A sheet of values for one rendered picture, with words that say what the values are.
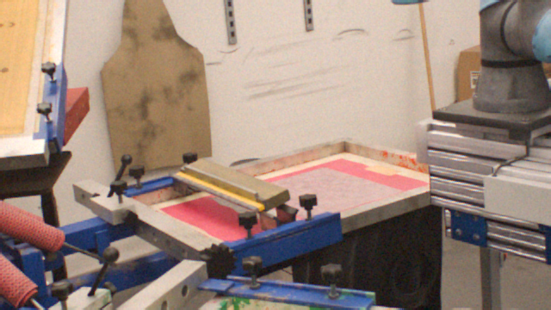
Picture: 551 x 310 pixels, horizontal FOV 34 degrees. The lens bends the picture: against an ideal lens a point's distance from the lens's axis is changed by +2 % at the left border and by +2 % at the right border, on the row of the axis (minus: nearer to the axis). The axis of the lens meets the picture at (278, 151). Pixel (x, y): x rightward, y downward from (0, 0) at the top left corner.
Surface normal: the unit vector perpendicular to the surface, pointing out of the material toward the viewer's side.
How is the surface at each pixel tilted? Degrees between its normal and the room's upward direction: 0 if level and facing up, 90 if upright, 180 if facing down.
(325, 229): 90
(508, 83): 73
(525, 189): 90
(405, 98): 90
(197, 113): 89
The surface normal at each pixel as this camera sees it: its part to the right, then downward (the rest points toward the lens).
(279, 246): 0.55, 0.17
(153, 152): 0.80, 0.08
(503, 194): -0.75, 0.23
